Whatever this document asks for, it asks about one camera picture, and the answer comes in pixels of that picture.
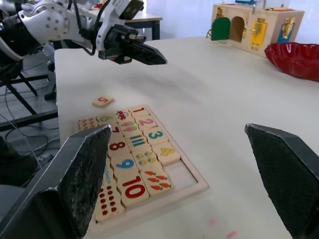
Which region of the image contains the wooden tile red crowns picture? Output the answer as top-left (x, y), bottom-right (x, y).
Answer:
top-left (74, 117), bottom-right (99, 133)

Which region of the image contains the wooden tile blue dots picture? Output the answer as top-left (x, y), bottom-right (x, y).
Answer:
top-left (103, 158), bottom-right (118, 185)

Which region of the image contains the wooden tile red number 10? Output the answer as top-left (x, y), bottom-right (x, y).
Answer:
top-left (116, 171), bottom-right (150, 209)

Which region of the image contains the wooden tile red berries picture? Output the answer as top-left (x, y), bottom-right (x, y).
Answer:
top-left (95, 179), bottom-right (125, 223)

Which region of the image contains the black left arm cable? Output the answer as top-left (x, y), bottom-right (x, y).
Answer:
top-left (66, 0), bottom-right (113, 57)

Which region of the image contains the red wavy bowl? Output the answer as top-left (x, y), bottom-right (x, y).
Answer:
top-left (264, 42), bottom-right (319, 82)

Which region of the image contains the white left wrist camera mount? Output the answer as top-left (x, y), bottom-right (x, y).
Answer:
top-left (96, 0), bottom-right (145, 60)

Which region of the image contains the wooden tile red number 1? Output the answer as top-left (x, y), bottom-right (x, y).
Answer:
top-left (128, 106), bottom-right (150, 118)

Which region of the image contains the wooden tile blue number 9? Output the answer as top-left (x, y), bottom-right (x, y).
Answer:
top-left (110, 152), bottom-right (139, 179)

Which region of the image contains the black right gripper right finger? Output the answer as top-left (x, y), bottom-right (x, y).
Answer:
top-left (244, 123), bottom-right (319, 239)

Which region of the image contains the wooden tile car picture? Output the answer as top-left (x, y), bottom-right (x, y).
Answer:
top-left (113, 109), bottom-right (134, 123)

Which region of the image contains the black rounded base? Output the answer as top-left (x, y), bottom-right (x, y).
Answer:
top-left (0, 135), bottom-right (41, 188)

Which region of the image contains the wooden tile red number 5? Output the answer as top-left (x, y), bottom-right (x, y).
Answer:
top-left (91, 96), bottom-right (115, 108)

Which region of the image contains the wooden tile red number 7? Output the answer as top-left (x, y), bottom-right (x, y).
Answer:
top-left (109, 124), bottom-right (123, 136)

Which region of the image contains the grey floor cable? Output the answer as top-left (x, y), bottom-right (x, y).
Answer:
top-left (4, 92), bottom-right (61, 160)

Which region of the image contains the white black robot leg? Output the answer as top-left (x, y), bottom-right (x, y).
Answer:
top-left (43, 46), bottom-right (57, 101)

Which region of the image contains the wooden tile blue bars picture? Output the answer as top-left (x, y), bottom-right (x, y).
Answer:
top-left (123, 130), bottom-right (148, 151)

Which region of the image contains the wooden tile yellow number 4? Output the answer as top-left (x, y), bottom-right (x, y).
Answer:
top-left (152, 141), bottom-right (181, 166)

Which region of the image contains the wooden number puzzle board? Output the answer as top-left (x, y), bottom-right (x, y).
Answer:
top-left (74, 104), bottom-right (209, 237)

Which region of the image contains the wooden tile teal number 3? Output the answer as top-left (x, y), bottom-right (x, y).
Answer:
top-left (143, 126), bottom-right (170, 145)

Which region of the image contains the wooden tile green number 6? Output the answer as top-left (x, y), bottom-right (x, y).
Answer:
top-left (96, 113), bottom-right (118, 126)

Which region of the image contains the black folding stand frame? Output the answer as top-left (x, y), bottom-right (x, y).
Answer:
top-left (0, 62), bottom-right (59, 131)

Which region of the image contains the wooden tile red number 8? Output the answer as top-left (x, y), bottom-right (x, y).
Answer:
top-left (107, 134), bottom-right (132, 159)

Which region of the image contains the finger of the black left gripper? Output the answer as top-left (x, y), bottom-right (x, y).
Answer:
top-left (127, 41), bottom-right (167, 66)
top-left (139, 41), bottom-right (167, 61)

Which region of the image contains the dark-framed background desk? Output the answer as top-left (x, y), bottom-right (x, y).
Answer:
top-left (82, 6), bottom-right (163, 41)

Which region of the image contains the wooden tile carrots picture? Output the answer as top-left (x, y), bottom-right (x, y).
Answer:
top-left (141, 166), bottom-right (174, 198)

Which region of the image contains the wooden tile ice pops picture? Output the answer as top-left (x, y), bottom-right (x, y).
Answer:
top-left (118, 120), bottom-right (140, 135)

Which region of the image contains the wooden tile pink number 2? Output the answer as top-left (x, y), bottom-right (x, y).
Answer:
top-left (136, 116), bottom-right (158, 130)

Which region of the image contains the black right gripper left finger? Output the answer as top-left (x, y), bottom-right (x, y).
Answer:
top-left (0, 124), bottom-right (112, 239)

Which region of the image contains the wooden latch lock box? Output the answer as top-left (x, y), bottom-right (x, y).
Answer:
top-left (206, 1), bottom-right (305, 58)

